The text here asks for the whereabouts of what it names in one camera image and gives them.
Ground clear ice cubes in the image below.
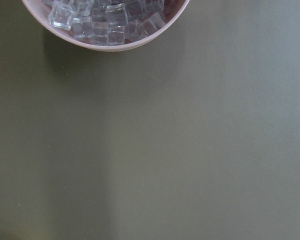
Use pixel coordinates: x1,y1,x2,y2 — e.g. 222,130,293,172
43,0,176,46

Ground pink bowl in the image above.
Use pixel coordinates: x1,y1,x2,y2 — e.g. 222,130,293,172
22,0,190,52

